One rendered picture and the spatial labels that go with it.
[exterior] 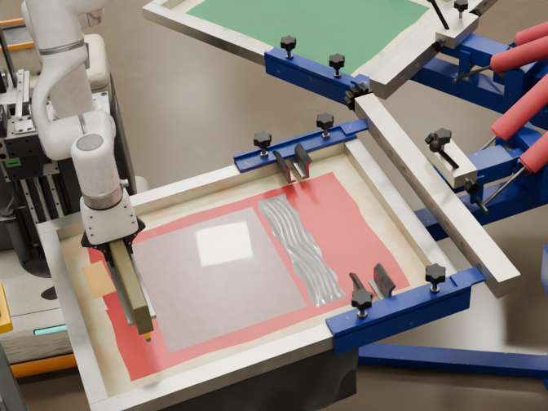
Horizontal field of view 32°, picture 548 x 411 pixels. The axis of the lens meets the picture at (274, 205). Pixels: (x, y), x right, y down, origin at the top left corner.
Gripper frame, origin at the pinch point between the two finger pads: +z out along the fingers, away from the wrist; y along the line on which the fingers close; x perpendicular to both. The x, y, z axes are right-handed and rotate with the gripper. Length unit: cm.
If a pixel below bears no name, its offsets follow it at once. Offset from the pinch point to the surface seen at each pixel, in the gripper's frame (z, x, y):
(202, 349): 14.4, 19.2, -10.0
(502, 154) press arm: 6, 1, -88
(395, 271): 14, 16, -54
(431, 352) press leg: 105, -24, -88
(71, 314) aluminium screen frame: 11.1, 2.0, 12.5
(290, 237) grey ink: 14.0, -2.5, -37.7
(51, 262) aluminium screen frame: 11.2, -15.0, 13.3
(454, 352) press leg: 105, -21, -94
